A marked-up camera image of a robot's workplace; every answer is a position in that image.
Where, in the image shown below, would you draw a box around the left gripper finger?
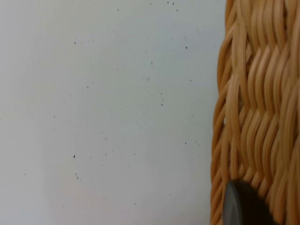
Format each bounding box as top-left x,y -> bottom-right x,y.
222,179 -> 279,225

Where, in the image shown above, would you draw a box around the pale brown wicker basket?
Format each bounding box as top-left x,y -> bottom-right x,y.
210,0 -> 300,225

